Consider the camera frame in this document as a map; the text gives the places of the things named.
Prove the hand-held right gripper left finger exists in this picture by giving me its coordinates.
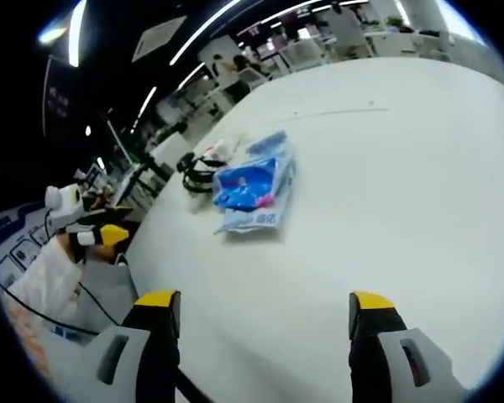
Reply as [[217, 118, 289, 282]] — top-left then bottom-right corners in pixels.
[[82, 288, 182, 403]]

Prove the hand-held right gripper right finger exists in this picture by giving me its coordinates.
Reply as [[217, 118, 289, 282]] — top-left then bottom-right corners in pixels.
[[347, 290, 468, 403]]

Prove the black cable item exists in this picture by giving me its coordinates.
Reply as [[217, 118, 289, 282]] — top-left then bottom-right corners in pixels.
[[175, 151, 220, 195]]

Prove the white wrapper item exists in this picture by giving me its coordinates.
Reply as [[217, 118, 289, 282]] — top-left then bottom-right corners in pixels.
[[204, 133, 249, 165]]

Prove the blue plastic packet item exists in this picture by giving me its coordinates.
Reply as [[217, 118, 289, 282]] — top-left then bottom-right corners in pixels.
[[212, 129, 298, 237]]

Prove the grey panel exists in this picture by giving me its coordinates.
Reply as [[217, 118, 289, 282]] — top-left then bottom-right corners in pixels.
[[80, 262, 140, 337]]

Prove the white table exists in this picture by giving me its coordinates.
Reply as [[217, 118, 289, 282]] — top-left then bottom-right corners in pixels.
[[124, 56, 504, 403]]

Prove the square ceiling vent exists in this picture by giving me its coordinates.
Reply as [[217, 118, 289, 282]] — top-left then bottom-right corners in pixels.
[[131, 15, 187, 64]]

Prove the long ceiling light strip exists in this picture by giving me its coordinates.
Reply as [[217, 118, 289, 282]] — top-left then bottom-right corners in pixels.
[[169, 0, 257, 67]]

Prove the white office chair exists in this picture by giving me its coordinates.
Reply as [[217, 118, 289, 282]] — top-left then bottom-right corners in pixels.
[[283, 39, 327, 71]]

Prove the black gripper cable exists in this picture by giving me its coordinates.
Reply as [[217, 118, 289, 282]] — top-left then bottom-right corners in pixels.
[[76, 280, 123, 327]]

